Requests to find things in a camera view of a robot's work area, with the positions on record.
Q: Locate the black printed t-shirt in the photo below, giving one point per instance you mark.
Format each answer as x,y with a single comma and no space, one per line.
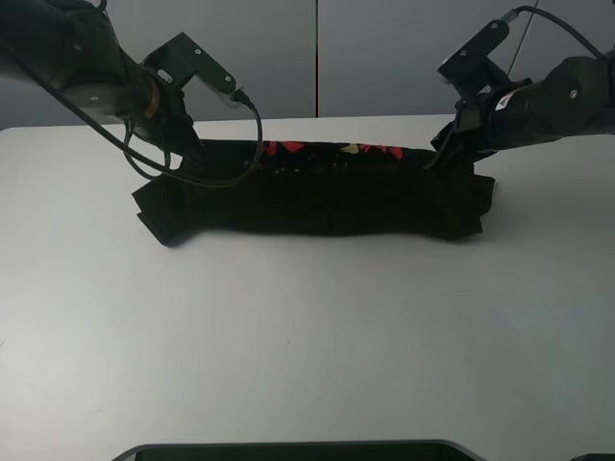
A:
325,189

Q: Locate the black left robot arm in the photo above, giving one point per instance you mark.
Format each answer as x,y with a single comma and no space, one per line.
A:
71,50

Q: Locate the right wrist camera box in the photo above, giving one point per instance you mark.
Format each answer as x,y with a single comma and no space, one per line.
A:
473,48

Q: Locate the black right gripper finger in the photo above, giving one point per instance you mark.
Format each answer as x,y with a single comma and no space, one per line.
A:
447,153

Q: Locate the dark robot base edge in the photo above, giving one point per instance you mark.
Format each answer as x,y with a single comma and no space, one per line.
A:
357,450

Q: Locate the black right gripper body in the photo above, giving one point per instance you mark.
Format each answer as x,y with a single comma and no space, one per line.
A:
473,125

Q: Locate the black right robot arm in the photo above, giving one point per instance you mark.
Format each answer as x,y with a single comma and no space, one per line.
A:
495,114

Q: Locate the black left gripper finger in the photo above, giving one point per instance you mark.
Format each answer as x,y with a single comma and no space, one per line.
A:
173,163
191,145

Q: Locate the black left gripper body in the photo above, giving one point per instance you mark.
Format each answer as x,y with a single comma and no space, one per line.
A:
156,109

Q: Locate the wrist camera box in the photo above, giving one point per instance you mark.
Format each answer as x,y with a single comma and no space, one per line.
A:
473,48
181,59

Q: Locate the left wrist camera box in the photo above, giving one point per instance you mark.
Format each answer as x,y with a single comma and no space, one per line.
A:
181,59

